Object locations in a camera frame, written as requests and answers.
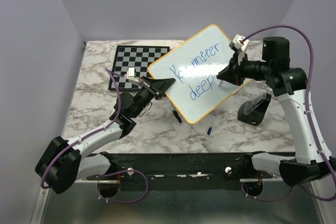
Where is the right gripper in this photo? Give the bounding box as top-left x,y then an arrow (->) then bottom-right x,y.
217,50 -> 272,86

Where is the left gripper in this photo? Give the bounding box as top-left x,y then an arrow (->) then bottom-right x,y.
131,76 -> 175,119

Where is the yellow framed whiteboard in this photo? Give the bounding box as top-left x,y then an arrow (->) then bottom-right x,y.
148,24 -> 240,124

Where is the blue marker cap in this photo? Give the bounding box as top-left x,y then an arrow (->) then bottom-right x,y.
207,127 -> 212,135

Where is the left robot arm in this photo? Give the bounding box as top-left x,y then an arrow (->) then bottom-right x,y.
35,77 -> 175,194

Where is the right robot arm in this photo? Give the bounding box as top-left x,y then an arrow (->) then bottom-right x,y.
217,35 -> 335,187

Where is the black white chessboard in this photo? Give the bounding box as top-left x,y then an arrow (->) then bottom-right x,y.
108,45 -> 170,92

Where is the black eraser holder stand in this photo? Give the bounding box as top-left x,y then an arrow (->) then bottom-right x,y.
237,93 -> 271,126

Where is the black wire board easel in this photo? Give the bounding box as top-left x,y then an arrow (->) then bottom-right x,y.
163,97 -> 182,123

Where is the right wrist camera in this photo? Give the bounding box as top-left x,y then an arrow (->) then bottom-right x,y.
229,34 -> 249,64

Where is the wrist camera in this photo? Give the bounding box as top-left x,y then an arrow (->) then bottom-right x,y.
229,34 -> 249,64
125,67 -> 140,86

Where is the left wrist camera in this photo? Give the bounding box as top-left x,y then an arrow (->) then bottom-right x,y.
125,67 -> 140,86

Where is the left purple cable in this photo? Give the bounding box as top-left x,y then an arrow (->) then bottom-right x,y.
40,68 -> 129,189

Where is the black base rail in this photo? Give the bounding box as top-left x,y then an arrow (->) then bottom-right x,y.
87,152 -> 272,191

